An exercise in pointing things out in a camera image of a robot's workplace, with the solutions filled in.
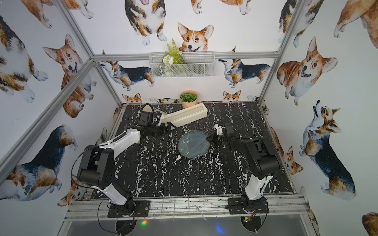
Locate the blue-grey ceramic plate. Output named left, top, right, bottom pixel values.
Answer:
left=178, top=129, right=212, bottom=159

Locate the clear plastic wrap sheet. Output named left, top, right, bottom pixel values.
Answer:
left=177, top=129, right=213, bottom=160

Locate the cream plastic wrap dispenser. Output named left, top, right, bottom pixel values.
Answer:
left=161, top=103, right=208, bottom=127

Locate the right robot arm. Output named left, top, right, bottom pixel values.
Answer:
left=206, top=123, right=281, bottom=206

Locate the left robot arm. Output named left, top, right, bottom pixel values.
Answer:
left=77, top=111, right=177, bottom=208

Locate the beige work glove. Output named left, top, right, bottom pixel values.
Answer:
left=139, top=106, right=167, bottom=116

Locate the pink pot with succulent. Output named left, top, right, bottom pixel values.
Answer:
left=180, top=90, right=198, bottom=109

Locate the green fern with white flower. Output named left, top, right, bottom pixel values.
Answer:
left=162, top=39, right=184, bottom=77

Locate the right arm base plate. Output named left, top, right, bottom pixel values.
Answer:
left=225, top=195, right=269, bottom=214

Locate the white wire wall basket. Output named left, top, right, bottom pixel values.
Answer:
left=149, top=52, right=215, bottom=78

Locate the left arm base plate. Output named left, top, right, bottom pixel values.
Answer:
left=108, top=200, right=151, bottom=218

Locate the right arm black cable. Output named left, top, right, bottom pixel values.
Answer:
left=242, top=188, right=269, bottom=232

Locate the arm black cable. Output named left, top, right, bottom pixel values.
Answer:
left=70, top=103, right=161, bottom=236
left=242, top=188, right=269, bottom=232

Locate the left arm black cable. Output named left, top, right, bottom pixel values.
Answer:
left=70, top=103, right=161, bottom=236

